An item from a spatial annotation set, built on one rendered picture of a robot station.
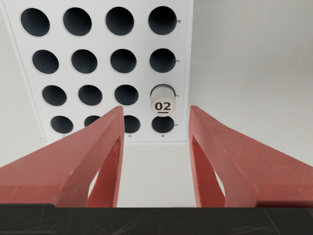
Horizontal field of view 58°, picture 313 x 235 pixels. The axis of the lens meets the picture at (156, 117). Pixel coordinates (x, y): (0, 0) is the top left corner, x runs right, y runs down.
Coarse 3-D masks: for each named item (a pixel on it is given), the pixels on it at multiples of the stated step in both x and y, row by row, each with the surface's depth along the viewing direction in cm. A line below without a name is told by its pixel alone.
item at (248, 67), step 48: (240, 0) 16; (288, 0) 15; (0, 48) 17; (192, 48) 17; (240, 48) 17; (288, 48) 17; (0, 96) 19; (192, 96) 19; (240, 96) 19; (288, 96) 19; (0, 144) 22; (288, 144) 21; (144, 192) 25; (192, 192) 25
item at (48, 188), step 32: (96, 128) 9; (32, 160) 7; (64, 160) 7; (96, 160) 8; (0, 192) 5; (32, 192) 5; (64, 192) 6; (96, 192) 11; (0, 224) 5; (32, 224) 5; (64, 224) 5; (96, 224) 5; (128, 224) 5; (160, 224) 5; (192, 224) 5; (224, 224) 5; (256, 224) 5; (288, 224) 5
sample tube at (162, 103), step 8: (160, 88) 14; (168, 88) 14; (152, 96) 14; (160, 96) 14; (168, 96) 14; (152, 104) 14; (160, 104) 14; (168, 104) 14; (160, 112) 14; (168, 112) 14
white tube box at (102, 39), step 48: (0, 0) 12; (48, 0) 12; (96, 0) 12; (144, 0) 12; (192, 0) 12; (48, 48) 13; (96, 48) 13; (144, 48) 13; (48, 96) 15; (96, 96) 16; (144, 96) 15; (48, 144) 17; (144, 144) 17
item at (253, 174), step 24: (192, 120) 12; (216, 120) 10; (192, 144) 12; (216, 144) 8; (240, 144) 8; (264, 144) 8; (192, 168) 12; (216, 168) 8; (240, 168) 6; (264, 168) 6; (288, 168) 6; (312, 168) 6; (216, 192) 11; (240, 192) 6; (264, 192) 5; (288, 192) 5; (312, 192) 5
